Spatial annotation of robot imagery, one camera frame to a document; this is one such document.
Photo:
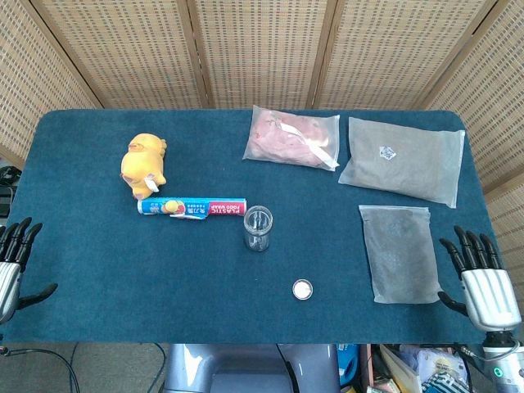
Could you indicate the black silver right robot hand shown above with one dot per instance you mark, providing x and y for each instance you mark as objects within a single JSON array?
[{"x": 489, "y": 292}]

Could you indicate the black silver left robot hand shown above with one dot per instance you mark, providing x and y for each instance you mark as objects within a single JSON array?
[{"x": 9, "y": 278}]

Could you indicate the round jar lid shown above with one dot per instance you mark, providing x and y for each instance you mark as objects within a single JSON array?
[{"x": 303, "y": 290}]

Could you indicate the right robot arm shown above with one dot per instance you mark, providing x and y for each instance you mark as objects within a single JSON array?
[{"x": 505, "y": 368}]

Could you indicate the clear glass jar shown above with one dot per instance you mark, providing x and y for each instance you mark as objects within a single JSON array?
[{"x": 258, "y": 229}]

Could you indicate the black equipment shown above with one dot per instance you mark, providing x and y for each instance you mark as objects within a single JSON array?
[{"x": 7, "y": 192}]

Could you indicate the frosted bag with dark contents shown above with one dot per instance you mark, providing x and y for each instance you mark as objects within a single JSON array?
[{"x": 399, "y": 254}]

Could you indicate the pile of papers and boxes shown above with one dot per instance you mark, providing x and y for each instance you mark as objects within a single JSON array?
[{"x": 425, "y": 368}]

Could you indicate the large frosted grey bag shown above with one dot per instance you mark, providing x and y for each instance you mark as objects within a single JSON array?
[{"x": 405, "y": 163}]

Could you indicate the dark blue table cloth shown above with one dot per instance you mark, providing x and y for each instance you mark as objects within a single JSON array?
[{"x": 163, "y": 278}]

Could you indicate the blue package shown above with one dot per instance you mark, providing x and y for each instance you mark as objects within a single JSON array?
[{"x": 348, "y": 364}]

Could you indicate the yellow plush toy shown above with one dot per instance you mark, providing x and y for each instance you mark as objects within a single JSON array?
[{"x": 143, "y": 163}]

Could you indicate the blue red plastic wrap box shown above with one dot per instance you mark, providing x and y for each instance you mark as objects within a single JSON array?
[{"x": 192, "y": 209}]

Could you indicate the grey robot torso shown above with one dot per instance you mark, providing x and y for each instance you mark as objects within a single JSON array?
[{"x": 245, "y": 368}]

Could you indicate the clear bag with pink contents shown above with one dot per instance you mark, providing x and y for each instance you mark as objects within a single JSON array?
[{"x": 286, "y": 137}]

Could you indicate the woven wood folding screen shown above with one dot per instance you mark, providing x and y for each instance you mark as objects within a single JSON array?
[{"x": 262, "y": 49}]

